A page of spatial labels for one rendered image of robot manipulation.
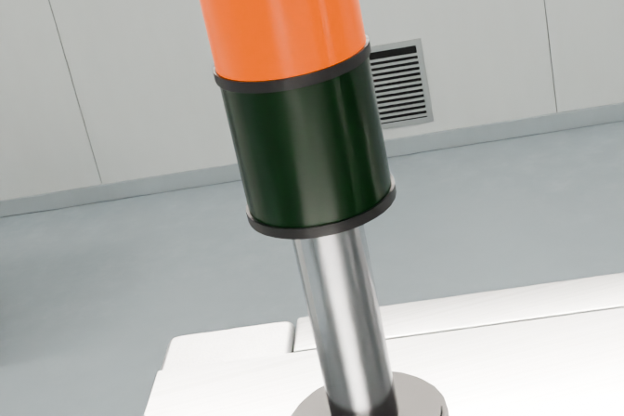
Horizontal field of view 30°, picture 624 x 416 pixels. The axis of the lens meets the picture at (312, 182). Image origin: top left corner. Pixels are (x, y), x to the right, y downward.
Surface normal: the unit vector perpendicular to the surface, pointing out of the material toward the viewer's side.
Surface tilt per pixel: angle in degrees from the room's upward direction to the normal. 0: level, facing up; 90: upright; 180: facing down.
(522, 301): 0
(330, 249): 90
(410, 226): 0
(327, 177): 90
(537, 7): 90
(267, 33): 90
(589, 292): 0
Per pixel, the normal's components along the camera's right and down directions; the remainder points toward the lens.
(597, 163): -0.18, -0.90
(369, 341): 0.55, 0.23
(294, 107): 0.03, 0.39
